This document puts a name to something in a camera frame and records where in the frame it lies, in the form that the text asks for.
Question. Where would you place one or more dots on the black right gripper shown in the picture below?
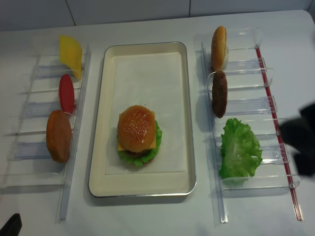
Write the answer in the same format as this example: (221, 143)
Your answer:
(300, 134)

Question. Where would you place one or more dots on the black left arm gripper tip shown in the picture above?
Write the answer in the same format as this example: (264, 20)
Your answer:
(12, 227)

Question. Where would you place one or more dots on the sesame top bun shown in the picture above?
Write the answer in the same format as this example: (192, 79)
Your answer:
(136, 127)

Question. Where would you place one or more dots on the green lettuce leaf in rack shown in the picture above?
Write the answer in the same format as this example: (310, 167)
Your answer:
(240, 150)

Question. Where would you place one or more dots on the brown meat patty in rack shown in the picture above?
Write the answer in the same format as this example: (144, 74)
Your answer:
(219, 94)

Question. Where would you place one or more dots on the green lettuce on burger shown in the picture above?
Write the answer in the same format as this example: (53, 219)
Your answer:
(147, 157)

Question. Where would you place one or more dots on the red tomato slice in rack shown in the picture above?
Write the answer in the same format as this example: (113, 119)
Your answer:
(66, 94)

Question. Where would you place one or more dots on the brown meat patty on burger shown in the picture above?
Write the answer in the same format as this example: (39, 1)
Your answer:
(135, 154)

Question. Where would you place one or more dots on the yellow cheese slice in rack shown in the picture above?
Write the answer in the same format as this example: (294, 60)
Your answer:
(70, 53)

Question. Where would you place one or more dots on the clear acrylic rack, right side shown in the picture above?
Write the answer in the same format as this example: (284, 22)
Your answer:
(251, 101)

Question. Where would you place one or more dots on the clear acrylic rack, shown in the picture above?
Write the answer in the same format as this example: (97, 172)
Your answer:
(251, 101)
(29, 163)

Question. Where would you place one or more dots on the clear acrylic rack, left side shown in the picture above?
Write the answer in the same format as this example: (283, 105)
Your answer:
(29, 163)

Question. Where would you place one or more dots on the orange-brown bun slice in rack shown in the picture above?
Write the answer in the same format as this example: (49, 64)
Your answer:
(58, 136)

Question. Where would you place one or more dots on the bun half in right rack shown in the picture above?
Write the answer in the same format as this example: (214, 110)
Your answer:
(219, 49)

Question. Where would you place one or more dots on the cream metal tray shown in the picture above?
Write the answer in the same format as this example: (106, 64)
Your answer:
(136, 132)

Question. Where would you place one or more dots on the white paper tray liner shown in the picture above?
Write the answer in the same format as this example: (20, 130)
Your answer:
(154, 83)

